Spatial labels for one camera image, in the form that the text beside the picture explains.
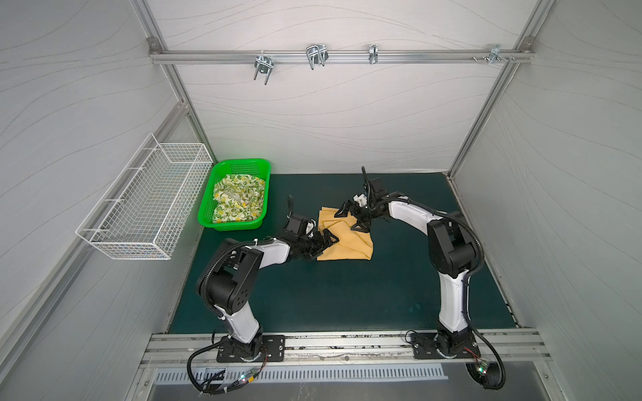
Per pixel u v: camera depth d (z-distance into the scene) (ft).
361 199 3.05
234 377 2.29
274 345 2.43
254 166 3.76
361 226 2.92
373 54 2.57
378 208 2.45
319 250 2.72
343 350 2.46
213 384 2.27
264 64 2.63
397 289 2.83
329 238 2.76
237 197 3.44
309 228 2.63
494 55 2.51
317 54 2.51
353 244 3.11
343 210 2.90
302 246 2.61
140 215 2.22
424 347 2.40
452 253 1.79
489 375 2.36
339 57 2.59
